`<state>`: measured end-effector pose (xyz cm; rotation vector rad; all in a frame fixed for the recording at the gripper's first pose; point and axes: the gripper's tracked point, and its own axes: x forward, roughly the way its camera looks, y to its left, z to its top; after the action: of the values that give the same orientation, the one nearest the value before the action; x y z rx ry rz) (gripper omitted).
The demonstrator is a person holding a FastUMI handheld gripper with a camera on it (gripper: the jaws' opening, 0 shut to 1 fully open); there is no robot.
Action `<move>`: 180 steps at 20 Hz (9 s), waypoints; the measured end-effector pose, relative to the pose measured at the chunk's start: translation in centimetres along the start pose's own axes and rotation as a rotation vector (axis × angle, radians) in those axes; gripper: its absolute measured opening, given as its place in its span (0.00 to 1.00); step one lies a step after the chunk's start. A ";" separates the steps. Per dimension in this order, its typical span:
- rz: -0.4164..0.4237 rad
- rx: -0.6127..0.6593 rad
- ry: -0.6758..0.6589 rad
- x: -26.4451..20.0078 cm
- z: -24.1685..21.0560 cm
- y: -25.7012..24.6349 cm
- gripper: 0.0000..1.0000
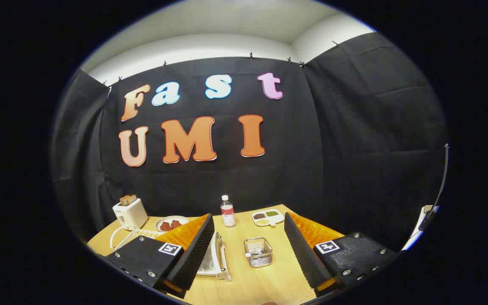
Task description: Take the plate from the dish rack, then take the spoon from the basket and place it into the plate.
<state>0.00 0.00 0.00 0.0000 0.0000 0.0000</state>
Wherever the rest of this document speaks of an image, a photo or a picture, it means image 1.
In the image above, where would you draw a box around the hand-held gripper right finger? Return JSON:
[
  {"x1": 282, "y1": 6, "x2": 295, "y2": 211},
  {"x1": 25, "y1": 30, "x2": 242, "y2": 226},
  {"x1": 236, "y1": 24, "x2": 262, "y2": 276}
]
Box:
[{"x1": 284, "y1": 212, "x2": 398, "y2": 298}]

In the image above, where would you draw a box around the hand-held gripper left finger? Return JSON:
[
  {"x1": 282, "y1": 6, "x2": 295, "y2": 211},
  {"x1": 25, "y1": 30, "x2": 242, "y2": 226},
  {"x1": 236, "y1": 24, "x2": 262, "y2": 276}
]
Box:
[{"x1": 105, "y1": 214, "x2": 215, "y2": 298}]

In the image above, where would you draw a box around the white wire dish rack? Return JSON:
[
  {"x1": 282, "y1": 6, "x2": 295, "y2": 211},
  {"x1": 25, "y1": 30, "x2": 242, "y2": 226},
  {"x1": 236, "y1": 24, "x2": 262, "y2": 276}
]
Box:
[{"x1": 115, "y1": 228, "x2": 232, "y2": 282}]

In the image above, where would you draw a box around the metal wire basket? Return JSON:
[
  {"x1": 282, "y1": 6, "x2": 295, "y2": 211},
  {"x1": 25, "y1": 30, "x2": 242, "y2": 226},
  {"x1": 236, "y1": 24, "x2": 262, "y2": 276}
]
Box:
[{"x1": 244, "y1": 237, "x2": 273, "y2": 268}]

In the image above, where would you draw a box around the white divided tray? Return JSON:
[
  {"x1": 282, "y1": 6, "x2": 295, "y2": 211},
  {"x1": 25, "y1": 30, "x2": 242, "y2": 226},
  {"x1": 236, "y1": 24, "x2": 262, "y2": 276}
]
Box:
[{"x1": 252, "y1": 209, "x2": 286, "y2": 227}]

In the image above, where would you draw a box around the white bowl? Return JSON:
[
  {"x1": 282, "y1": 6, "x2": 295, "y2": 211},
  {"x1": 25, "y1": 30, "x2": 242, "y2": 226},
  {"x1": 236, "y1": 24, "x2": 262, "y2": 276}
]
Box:
[{"x1": 155, "y1": 216, "x2": 190, "y2": 233}]

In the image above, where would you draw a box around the clear plastic water bottle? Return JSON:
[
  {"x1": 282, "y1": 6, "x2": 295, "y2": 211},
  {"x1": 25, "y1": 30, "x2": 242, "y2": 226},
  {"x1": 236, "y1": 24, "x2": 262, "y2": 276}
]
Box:
[{"x1": 220, "y1": 195, "x2": 236, "y2": 227}]

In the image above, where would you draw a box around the white toaster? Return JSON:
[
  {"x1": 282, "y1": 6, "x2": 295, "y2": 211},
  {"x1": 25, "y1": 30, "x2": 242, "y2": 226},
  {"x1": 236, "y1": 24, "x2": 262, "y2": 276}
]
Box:
[{"x1": 113, "y1": 198, "x2": 149, "y2": 230}]

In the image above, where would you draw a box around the black backdrop cloth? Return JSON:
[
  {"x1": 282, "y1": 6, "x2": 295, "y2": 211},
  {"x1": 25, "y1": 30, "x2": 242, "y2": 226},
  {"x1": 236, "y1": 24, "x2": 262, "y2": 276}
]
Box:
[{"x1": 51, "y1": 32, "x2": 448, "y2": 255}]

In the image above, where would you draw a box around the black hanging cable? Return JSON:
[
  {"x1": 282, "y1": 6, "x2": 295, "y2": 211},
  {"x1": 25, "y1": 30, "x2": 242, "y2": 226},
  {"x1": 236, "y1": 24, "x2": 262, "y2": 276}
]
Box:
[{"x1": 419, "y1": 143, "x2": 450, "y2": 232}]

